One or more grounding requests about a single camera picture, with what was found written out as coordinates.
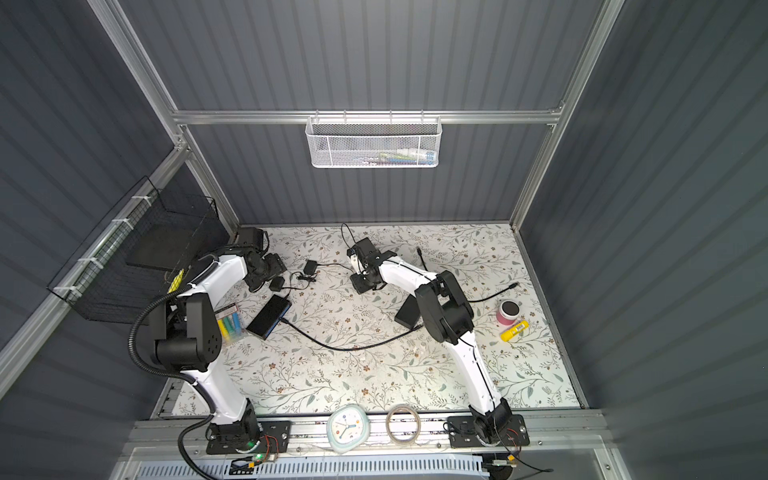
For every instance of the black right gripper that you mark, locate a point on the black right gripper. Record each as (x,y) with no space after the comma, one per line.
(361,288)

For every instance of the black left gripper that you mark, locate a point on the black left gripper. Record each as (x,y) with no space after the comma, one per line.
(275,265)

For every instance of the black power adapter with cord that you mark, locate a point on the black power adapter with cord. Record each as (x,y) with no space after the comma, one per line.
(311,268)

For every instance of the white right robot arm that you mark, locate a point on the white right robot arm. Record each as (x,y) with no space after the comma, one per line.
(447,315)

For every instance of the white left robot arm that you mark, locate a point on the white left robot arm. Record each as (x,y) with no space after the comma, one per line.
(179,336)

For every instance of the pink tape roll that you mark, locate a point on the pink tape roll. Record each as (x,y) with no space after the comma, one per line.
(508,313)

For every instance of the yellow marker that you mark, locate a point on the yellow marker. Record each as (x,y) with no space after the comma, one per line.
(514,330)

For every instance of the white analog clock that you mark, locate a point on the white analog clock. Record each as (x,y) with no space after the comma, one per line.
(347,428)

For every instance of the black wire wall basket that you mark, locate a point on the black wire wall basket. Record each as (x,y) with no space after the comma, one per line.
(157,233)

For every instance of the white wire mesh basket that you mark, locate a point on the white wire mesh basket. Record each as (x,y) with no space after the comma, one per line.
(367,145)

